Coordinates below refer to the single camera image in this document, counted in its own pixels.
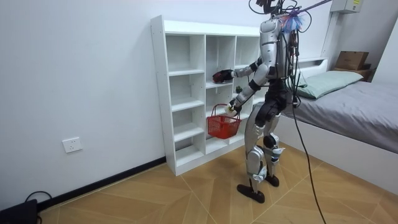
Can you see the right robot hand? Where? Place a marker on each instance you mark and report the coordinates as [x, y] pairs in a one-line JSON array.
[[227, 75]]

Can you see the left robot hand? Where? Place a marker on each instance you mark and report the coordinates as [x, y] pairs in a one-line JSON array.
[[234, 109]]

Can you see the red apple soft toy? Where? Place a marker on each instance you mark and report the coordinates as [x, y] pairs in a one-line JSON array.
[[216, 77]]

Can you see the red plastic basket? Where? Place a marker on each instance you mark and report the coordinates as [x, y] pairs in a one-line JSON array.
[[222, 127]]

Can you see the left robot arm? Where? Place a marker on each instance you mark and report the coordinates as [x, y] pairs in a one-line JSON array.
[[259, 74]]

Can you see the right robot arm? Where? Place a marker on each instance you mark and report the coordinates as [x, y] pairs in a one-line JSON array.
[[245, 71]]

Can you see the dark green soft toy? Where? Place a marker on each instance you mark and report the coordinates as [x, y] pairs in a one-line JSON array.
[[238, 89]]

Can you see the robot legs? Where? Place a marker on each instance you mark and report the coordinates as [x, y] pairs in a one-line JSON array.
[[255, 155]]

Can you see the robot body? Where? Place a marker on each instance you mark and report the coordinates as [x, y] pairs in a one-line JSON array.
[[281, 67]]

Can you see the white shelf unit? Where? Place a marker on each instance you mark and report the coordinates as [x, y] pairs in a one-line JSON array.
[[161, 93]]

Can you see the pale green pillow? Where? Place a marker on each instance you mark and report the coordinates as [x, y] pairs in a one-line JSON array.
[[329, 82]]

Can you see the grey bed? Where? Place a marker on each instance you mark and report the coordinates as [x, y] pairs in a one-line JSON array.
[[357, 112]]

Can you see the brown cardboard box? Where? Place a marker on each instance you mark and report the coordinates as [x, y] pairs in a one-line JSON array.
[[351, 60]]

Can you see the wooden nightstand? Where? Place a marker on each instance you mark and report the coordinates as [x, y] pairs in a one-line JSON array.
[[363, 74]]

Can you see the black box device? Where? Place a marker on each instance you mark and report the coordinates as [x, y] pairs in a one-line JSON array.
[[18, 213]]

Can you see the white wall electrical box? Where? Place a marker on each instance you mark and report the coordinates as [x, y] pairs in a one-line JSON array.
[[345, 5]]

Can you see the white wall socket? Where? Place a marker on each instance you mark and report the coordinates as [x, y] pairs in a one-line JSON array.
[[72, 145]]

